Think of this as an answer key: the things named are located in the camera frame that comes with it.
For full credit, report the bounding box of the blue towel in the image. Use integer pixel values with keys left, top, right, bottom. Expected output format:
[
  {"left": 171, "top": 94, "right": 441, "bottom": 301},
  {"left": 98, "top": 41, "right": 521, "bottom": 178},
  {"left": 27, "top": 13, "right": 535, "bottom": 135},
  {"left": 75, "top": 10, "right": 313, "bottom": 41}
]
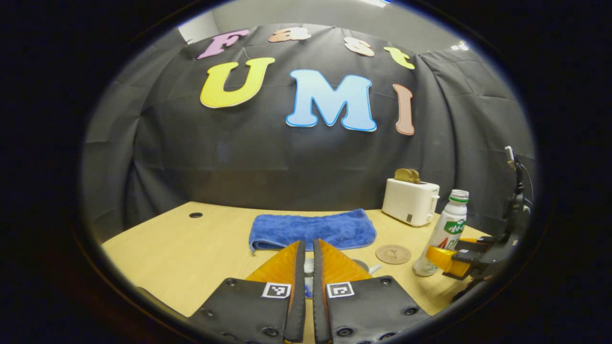
[{"left": 248, "top": 208, "right": 377, "bottom": 253}]

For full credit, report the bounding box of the round brown coaster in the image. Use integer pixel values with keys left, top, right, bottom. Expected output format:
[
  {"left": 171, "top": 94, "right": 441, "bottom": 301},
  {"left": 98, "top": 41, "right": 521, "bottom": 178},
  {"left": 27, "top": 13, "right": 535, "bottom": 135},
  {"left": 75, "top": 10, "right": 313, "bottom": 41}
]
[{"left": 375, "top": 244, "right": 412, "bottom": 265}]

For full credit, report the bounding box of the black backdrop cloth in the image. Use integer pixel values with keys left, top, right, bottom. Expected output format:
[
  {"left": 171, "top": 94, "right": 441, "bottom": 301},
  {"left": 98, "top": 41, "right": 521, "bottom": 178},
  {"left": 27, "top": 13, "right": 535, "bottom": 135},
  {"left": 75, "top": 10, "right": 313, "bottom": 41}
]
[{"left": 80, "top": 23, "right": 537, "bottom": 242}]

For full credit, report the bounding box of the white teacup lid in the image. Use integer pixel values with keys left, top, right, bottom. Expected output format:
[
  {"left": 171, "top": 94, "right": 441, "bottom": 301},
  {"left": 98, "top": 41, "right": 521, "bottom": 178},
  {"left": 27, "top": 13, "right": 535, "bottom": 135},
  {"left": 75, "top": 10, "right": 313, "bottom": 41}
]
[{"left": 304, "top": 258, "right": 316, "bottom": 299}]

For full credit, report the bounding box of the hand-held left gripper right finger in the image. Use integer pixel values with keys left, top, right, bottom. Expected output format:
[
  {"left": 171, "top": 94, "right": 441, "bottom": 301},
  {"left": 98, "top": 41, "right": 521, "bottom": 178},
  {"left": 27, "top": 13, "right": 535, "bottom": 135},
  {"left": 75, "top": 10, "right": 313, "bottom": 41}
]
[{"left": 313, "top": 238, "right": 431, "bottom": 344}]

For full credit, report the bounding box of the white water bottle green label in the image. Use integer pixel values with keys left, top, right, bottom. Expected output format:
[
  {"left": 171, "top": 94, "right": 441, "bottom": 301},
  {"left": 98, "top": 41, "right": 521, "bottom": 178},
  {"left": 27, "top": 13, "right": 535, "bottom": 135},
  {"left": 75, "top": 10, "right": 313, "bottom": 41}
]
[{"left": 412, "top": 189, "right": 470, "bottom": 278}]

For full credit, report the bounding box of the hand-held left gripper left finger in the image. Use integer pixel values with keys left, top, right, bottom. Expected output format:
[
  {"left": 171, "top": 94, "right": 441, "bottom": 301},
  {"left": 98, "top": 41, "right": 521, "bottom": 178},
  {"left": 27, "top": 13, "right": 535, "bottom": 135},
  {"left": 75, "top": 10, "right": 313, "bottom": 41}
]
[{"left": 188, "top": 240, "right": 307, "bottom": 344}]

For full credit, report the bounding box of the white toaster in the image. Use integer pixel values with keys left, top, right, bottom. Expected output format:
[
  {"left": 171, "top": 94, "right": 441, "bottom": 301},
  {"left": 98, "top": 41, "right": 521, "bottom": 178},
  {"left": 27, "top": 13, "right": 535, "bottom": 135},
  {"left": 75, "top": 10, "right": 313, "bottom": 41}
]
[{"left": 381, "top": 177, "right": 440, "bottom": 227}]

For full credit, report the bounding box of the white ceramic teacup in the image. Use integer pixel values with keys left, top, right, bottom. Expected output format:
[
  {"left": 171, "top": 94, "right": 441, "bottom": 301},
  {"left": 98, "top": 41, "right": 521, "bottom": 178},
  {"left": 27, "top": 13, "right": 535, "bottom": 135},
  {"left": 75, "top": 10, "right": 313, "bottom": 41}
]
[{"left": 351, "top": 259, "right": 383, "bottom": 278}]

